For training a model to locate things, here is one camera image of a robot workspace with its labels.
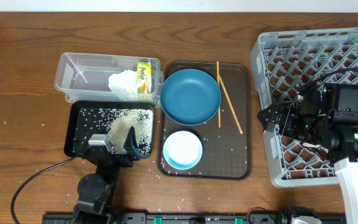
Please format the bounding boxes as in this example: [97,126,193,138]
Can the light blue rice bowl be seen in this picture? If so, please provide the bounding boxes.
[163,131,203,170]

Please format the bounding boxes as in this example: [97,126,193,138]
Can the white tissue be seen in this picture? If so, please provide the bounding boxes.
[108,70,137,101]

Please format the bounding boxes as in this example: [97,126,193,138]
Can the wooden chopstick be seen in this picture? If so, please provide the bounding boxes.
[216,60,222,128]
[219,76,244,134]

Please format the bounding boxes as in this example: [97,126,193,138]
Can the blue plate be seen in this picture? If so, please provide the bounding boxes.
[160,68,222,126]

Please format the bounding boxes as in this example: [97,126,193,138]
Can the yellow green snack wrapper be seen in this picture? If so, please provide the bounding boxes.
[136,62,152,94]

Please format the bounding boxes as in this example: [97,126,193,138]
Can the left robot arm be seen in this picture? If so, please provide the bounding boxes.
[70,127,140,223]

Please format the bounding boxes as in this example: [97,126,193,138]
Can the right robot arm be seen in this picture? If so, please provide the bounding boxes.
[257,83,358,223]

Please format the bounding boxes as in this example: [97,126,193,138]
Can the grey dishwasher rack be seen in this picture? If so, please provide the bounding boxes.
[250,27,358,188]

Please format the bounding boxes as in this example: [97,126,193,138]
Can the spilled rice pile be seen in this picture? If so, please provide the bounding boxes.
[73,108,154,159]

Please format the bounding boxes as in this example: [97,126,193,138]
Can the black plastic tray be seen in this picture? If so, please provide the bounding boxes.
[64,101,154,157]

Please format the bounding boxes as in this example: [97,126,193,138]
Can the brown serving tray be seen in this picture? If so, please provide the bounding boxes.
[158,62,252,180]

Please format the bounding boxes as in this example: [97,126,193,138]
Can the clear plastic bin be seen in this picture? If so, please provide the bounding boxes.
[55,52,163,108]

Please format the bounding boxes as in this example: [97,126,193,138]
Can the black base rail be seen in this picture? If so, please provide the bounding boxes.
[42,207,347,224]

